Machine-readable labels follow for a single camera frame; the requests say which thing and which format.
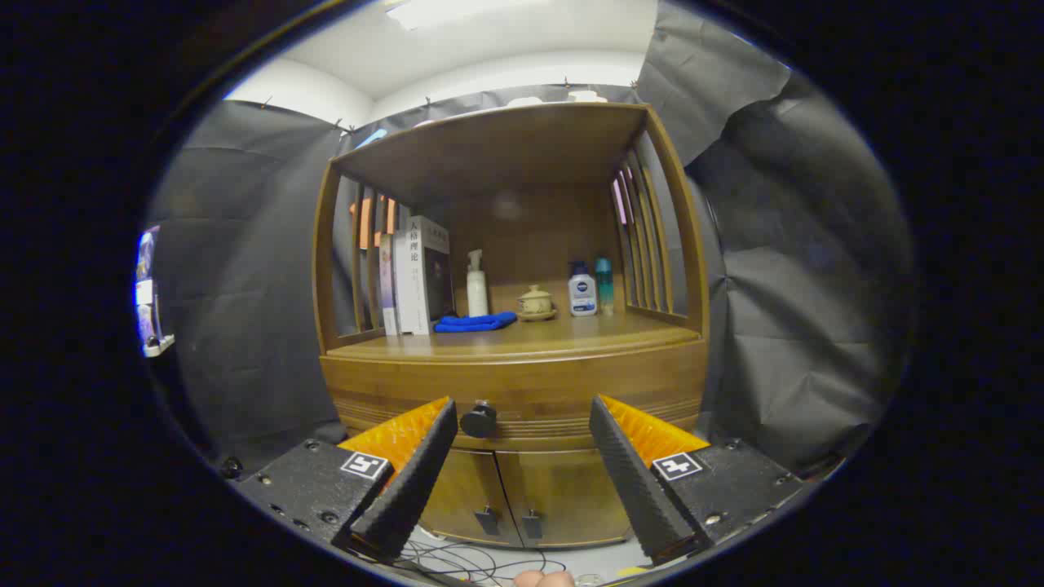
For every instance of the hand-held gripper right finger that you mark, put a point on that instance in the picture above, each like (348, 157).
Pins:
(632, 481)

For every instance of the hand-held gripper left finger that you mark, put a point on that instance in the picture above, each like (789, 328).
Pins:
(416, 481)

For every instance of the black drawer knob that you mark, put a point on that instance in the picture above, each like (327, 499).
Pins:
(479, 421)

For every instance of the wooden drawer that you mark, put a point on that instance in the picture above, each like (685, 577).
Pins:
(530, 383)

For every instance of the wooden cabinet door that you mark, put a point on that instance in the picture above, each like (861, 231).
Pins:
(571, 489)
(465, 489)

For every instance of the wooden countertop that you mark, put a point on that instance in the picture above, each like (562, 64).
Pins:
(571, 334)

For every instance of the wooden cabinet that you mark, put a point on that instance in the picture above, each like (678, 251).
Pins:
(506, 147)

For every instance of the yellow tape strip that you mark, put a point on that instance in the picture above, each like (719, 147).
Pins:
(630, 571)

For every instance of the folded blue cloth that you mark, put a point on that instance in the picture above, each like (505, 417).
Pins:
(473, 323)

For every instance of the black floor device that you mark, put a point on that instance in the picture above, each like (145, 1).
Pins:
(231, 468)

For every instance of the white lotion bottle blue cap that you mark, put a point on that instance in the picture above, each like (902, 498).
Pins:
(582, 295)

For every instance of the thin white book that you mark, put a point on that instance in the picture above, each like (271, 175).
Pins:
(400, 285)

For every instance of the white pump bottle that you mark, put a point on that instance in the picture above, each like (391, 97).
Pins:
(477, 293)

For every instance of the teal bottle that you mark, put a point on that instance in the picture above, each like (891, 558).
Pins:
(604, 285)

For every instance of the pale purple book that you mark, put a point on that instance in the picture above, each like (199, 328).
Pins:
(386, 285)

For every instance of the large white book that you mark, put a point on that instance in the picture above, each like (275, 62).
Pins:
(420, 281)

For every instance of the beige lidded ceramic teacup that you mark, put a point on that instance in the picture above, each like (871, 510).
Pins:
(536, 303)

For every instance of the white ceramic dish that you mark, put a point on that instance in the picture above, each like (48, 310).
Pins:
(587, 96)

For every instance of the white bowl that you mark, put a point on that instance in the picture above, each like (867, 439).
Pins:
(524, 103)

